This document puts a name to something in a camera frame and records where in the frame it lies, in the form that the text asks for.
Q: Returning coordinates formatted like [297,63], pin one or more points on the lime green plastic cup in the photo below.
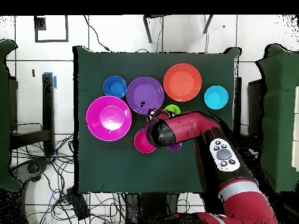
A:
[172,108]

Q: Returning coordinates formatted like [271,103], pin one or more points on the red small bowl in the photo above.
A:
[140,143]

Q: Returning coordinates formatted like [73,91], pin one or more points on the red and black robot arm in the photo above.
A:
[186,126]

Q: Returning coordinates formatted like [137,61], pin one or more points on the wide purple bowl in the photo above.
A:
[144,93]

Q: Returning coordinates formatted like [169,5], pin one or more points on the purple plastic cup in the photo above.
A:
[174,147]

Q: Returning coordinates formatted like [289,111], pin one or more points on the wide orange bowl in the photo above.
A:
[182,82]

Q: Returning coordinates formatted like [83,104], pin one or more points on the dark blue small bowl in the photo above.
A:
[115,86]

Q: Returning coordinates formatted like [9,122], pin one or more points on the light blue small bowl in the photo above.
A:
[216,97]

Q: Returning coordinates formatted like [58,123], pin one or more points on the large pink bowl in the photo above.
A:
[98,116]

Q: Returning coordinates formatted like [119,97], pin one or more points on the dark green tablecloth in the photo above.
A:
[105,165]

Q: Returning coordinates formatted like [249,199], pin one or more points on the green-clothed side table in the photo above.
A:
[5,116]
[278,116]

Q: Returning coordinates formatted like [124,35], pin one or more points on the black power strip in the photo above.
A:
[78,204]

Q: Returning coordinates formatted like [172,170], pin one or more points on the black round machine base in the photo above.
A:
[32,168]

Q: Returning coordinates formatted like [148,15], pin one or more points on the black camera stand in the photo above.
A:
[147,30]

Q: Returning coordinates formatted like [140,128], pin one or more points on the black bench frame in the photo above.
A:
[48,112]
[255,105]

